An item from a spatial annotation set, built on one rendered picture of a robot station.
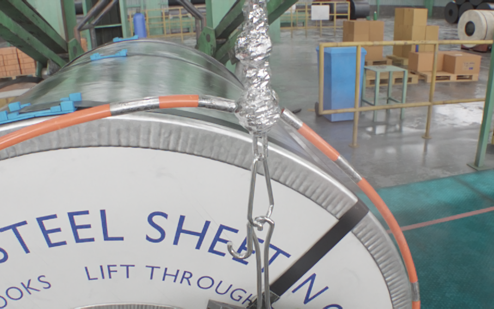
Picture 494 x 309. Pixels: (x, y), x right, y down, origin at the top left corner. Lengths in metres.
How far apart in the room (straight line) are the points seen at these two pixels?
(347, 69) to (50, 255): 4.53
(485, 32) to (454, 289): 11.96
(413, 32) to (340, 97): 5.44
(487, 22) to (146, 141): 13.65
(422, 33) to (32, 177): 10.02
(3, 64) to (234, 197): 11.47
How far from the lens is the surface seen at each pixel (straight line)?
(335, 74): 4.86
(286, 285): 0.68
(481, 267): 2.66
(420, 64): 8.40
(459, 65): 8.42
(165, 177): 0.54
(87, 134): 0.53
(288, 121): 0.42
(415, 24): 10.14
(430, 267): 2.54
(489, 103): 3.92
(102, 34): 6.87
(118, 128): 0.52
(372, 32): 9.67
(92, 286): 0.65
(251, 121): 0.39
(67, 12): 6.02
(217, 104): 0.39
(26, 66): 11.66
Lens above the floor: 1.49
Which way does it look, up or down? 22 degrees down
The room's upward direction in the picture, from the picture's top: 3 degrees counter-clockwise
